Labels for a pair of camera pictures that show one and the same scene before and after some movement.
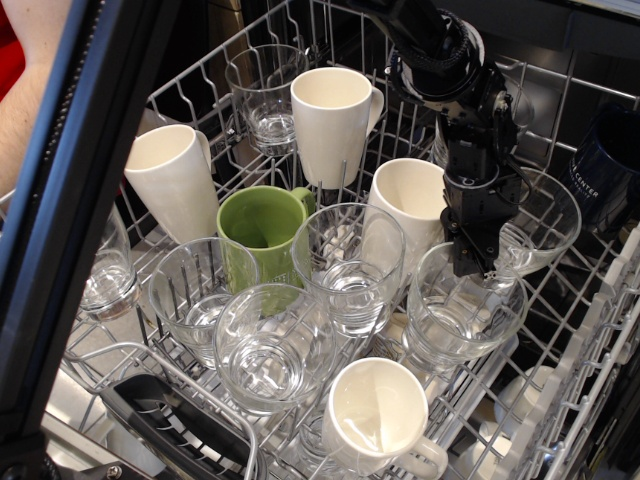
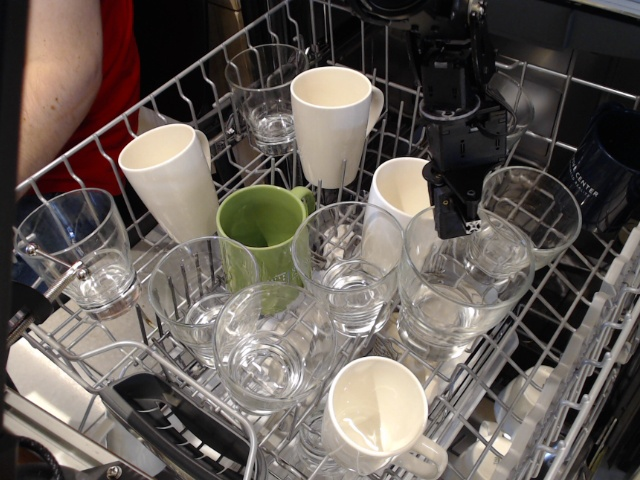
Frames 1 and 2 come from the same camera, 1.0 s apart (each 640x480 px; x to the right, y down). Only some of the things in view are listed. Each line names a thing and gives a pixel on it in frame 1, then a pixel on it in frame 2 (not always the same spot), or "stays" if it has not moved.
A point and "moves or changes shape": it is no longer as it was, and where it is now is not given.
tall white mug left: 170,168 stays
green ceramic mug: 263,235 stays
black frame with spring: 82,217 -> 29,277
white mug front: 374,415 stays
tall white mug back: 334,111 stays
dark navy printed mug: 604,169 stays
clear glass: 262,76 stays
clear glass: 351,254 stays
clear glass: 452,321 moves or changes shape
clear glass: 275,345 stays
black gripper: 476,215 -> 464,152
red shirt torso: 12,57 -> 85,162
